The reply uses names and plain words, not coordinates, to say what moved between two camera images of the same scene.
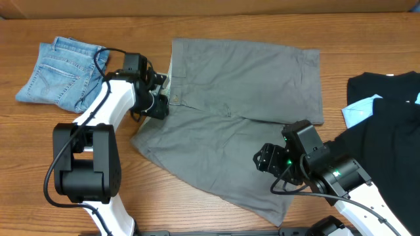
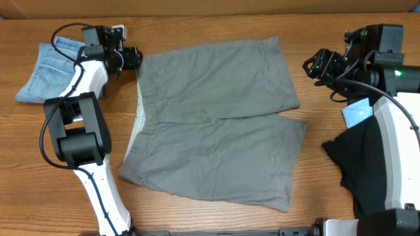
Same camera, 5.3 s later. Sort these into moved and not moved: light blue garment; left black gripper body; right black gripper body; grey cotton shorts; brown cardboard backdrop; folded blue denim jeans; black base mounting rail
Moved: right black gripper body; grey cotton shorts; left black gripper body
Not moved: brown cardboard backdrop; folded blue denim jeans; light blue garment; black base mounting rail
